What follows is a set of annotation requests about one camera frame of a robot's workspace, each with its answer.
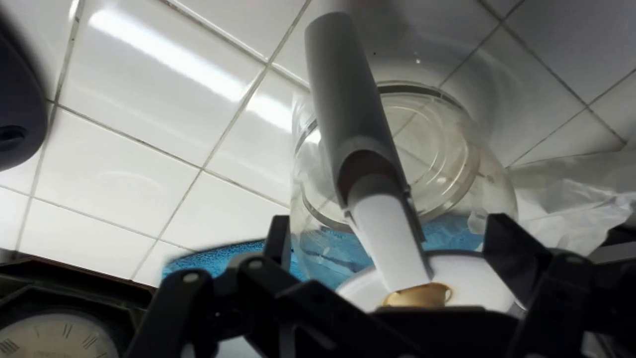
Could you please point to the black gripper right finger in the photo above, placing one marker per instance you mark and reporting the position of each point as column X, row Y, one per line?
column 569, row 304

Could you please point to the blue cloth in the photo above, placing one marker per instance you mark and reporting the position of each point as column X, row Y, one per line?
column 211, row 254

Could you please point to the dark analog table clock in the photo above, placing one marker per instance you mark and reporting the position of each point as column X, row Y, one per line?
column 60, row 324

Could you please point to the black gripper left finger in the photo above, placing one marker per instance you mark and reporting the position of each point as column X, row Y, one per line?
column 265, row 310

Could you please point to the clear plastic wrap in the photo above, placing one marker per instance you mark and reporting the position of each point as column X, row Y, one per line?
column 577, row 191

